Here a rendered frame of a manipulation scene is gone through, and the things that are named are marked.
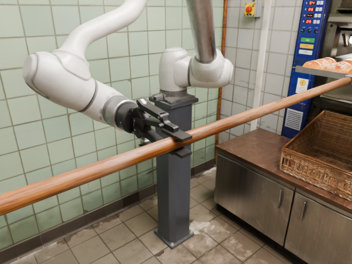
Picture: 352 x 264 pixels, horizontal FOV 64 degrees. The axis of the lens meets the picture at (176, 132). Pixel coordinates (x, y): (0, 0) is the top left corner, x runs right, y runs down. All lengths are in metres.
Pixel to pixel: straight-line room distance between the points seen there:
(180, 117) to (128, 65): 0.61
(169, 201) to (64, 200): 0.73
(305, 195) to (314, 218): 0.13
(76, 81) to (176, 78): 0.82
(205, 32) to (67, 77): 0.68
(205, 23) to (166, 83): 0.43
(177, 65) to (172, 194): 0.78
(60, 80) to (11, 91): 1.03
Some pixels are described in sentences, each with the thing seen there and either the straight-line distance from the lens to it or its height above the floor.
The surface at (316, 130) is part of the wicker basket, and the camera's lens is 2.08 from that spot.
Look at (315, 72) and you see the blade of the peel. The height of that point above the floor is 1.19.
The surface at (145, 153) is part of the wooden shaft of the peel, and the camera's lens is 0.55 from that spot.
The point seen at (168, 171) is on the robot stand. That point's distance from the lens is 1.69.
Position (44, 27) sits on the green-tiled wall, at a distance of 1.76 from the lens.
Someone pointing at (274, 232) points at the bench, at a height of 0.17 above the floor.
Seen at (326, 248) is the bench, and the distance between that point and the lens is 1.84.
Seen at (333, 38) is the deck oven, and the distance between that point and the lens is 2.06.
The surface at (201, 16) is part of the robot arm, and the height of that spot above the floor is 1.43.
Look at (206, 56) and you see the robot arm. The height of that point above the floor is 1.26.
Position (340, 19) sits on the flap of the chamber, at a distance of 1.89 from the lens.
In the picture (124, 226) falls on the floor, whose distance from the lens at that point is 2.21.
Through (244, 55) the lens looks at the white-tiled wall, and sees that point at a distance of 2.41.
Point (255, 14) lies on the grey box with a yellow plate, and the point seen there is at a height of 1.43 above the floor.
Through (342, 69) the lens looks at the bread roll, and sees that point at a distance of 1.49.
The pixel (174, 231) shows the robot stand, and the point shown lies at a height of 0.12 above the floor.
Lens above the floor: 1.46
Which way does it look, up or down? 23 degrees down
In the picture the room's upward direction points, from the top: straight up
